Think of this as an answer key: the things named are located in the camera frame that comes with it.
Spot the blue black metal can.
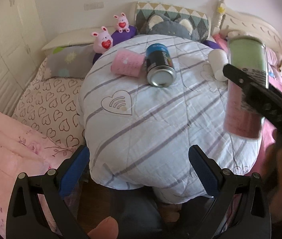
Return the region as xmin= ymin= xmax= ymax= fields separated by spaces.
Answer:
xmin=145 ymin=43 xmax=176 ymax=87

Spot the white dog plush toy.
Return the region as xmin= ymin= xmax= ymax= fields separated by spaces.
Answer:
xmin=227 ymin=30 xmax=249 ymax=40

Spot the white wall socket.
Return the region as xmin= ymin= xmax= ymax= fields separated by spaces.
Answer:
xmin=84 ymin=2 xmax=104 ymax=11

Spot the heart pattern bed sheet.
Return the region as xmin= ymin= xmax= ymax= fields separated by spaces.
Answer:
xmin=13 ymin=60 xmax=85 ymax=148

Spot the cream wardrobe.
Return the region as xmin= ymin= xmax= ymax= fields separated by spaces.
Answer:
xmin=0 ymin=0 xmax=46 ymax=116

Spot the pink rabbit plush front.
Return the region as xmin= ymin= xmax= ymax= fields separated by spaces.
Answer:
xmin=91 ymin=26 xmax=113 ymax=54

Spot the pink rabbit plush back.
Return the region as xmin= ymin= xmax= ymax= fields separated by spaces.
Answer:
xmin=113 ymin=12 xmax=130 ymax=33

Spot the green pink glass jar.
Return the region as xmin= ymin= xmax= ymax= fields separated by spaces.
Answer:
xmin=223 ymin=36 xmax=269 ymax=139

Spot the purple bolster cushion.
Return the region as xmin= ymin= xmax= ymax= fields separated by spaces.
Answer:
xmin=91 ymin=26 xmax=221 ymax=65

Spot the pink rabbit plush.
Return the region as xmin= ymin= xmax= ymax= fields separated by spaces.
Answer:
xmin=91 ymin=26 xmax=113 ymax=54
xmin=113 ymin=12 xmax=130 ymax=33

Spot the pink fleece blanket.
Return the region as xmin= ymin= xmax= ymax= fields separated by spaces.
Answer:
xmin=222 ymin=35 xmax=282 ymax=171

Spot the cream wooden headboard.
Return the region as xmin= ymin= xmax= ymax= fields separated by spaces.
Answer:
xmin=211 ymin=0 xmax=282 ymax=54

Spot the right hand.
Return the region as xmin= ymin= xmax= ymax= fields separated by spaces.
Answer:
xmin=261 ymin=143 xmax=282 ymax=223

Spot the left hand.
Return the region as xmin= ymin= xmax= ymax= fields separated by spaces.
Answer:
xmin=88 ymin=216 xmax=119 ymax=239

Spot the grey cat plush pillow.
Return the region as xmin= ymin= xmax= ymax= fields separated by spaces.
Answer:
xmin=145 ymin=14 xmax=200 ymax=42

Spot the small pink paper cup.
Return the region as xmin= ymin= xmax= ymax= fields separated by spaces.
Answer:
xmin=111 ymin=49 xmax=145 ymax=77

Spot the folded pink floral quilt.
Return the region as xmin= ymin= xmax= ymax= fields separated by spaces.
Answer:
xmin=0 ymin=112 xmax=77 ymax=237

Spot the grey dotted pillow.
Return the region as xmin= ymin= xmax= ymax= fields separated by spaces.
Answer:
xmin=42 ymin=44 xmax=95 ymax=80

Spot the diamond pattern quilted cushion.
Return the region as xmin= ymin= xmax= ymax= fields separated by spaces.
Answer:
xmin=134 ymin=2 xmax=211 ymax=42

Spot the white paper cup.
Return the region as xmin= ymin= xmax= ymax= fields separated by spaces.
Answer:
xmin=208 ymin=49 xmax=229 ymax=81

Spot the striped white quilt cover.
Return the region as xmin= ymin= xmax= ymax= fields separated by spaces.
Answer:
xmin=77 ymin=35 xmax=260 ymax=204

